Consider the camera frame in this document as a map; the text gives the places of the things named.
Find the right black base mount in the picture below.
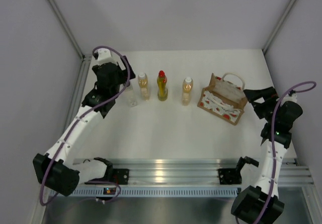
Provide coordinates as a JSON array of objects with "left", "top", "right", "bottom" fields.
[{"left": 218, "top": 168, "right": 242, "bottom": 185}]

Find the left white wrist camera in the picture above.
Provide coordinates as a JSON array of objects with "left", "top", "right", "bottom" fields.
[{"left": 94, "top": 48, "right": 117, "bottom": 65}]

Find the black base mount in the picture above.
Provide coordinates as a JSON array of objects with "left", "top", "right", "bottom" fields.
[
  {"left": 218, "top": 168, "right": 242, "bottom": 185},
  {"left": 111, "top": 169, "right": 129, "bottom": 185}
]

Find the right aluminium frame post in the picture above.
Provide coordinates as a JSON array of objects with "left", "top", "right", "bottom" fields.
[{"left": 262, "top": 0, "right": 299, "bottom": 55}]

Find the purple cable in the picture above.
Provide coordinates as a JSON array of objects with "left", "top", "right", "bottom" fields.
[
  {"left": 39, "top": 45, "right": 131, "bottom": 207},
  {"left": 235, "top": 81, "right": 317, "bottom": 224}
]

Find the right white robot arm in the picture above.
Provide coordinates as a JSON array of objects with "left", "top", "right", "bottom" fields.
[{"left": 231, "top": 87, "right": 303, "bottom": 223}]

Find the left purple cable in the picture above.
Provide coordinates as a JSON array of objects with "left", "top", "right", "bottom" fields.
[{"left": 39, "top": 45, "right": 131, "bottom": 207}]

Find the left aluminium side rail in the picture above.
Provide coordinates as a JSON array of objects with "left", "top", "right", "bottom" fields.
[{"left": 62, "top": 54, "right": 92, "bottom": 137}]

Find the aluminium frame post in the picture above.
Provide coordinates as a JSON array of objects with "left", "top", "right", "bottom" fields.
[
  {"left": 46, "top": 0, "right": 84, "bottom": 59},
  {"left": 262, "top": 0, "right": 299, "bottom": 55}
]

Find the grey slotted cable duct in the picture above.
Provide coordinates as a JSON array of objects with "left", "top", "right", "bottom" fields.
[{"left": 71, "top": 186, "right": 240, "bottom": 198}]

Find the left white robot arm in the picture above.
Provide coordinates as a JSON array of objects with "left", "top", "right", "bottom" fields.
[{"left": 33, "top": 56, "right": 135, "bottom": 196}]

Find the white cap amber bottle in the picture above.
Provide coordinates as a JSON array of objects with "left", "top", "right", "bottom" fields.
[
  {"left": 138, "top": 72, "right": 150, "bottom": 101},
  {"left": 182, "top": 77, "right": 193, "bottom": 106}
]

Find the aluminium front rail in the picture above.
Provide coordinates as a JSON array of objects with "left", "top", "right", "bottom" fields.
[{"left": 110, "top": 158, "right": 314, "bottom": 187}]

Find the left aluminium frame post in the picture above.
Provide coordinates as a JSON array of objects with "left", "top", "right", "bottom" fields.
[{"left": 46, "top": 0, "right": 84, "bottom": 59}]

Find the red cap yellow bottle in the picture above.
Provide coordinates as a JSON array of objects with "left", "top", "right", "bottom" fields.
[{"left": 157, "top": 70, "right": 168, "bottom": 101}]

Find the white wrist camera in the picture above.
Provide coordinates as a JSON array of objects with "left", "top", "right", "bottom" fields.
[
  {"left": 281, "top": 91, "right": 297, "bottom": 105},
  {"left": 94, "top": 48, "right": 117, "bottom": 65}
]

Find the grey cap clear bottle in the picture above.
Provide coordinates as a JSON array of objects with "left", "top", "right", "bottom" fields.
[{"left": 123, "top": 82, "right": 137, "bottom": 107}]

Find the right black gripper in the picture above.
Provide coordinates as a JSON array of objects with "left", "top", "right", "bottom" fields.
[{"left": 243, "top": 87, "right": 281, "bottom": 124}]

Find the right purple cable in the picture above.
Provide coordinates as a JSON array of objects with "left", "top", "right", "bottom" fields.
[{"left": 235, "top": 81, "right": 317, "bottom": 224}]

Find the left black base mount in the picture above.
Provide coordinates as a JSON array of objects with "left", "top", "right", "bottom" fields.
[{"left": 111, "top": 169, "right": 129, "bottom": 185}]

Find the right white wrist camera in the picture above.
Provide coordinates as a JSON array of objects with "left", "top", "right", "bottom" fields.
[{"left": 281, "top": 91, "right": 297, "bottom": 105}]

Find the burlap watermelon canvas bag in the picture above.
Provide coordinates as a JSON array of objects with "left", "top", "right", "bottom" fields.
[{"left": 197, "top": 72, "right": 248, "bottom": 126}]

